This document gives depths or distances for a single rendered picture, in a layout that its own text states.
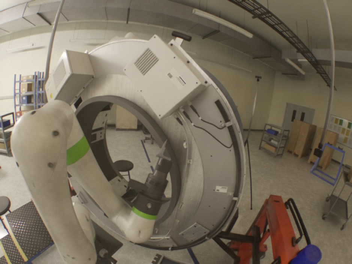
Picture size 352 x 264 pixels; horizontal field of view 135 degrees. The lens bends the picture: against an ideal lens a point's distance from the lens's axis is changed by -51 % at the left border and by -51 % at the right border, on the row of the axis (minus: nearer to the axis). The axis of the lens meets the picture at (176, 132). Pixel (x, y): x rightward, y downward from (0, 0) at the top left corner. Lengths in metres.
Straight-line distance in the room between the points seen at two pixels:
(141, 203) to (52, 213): 0.29
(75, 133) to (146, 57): 0.33
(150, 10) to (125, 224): 3.91
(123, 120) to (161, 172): 5.04
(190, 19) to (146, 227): 4.13
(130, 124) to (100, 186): 5.08
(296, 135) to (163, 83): 6.51
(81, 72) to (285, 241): 1.43
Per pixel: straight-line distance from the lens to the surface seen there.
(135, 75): 0.55
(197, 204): 0.75
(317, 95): 9.34
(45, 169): 0.29
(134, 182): 0.51
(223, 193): 0.69
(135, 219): 0.53
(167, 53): 0.50
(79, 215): 0.63
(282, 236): 1.02
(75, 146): 0.44
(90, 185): 0.51
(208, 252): 1.92
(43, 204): 0.35
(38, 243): 1.36
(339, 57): 5.15
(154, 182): 0.50
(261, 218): 1.41
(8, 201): 2.20
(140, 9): 3.94
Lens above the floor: 1.62
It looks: 16 degrees down
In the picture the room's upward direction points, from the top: 7 degrees clockwise
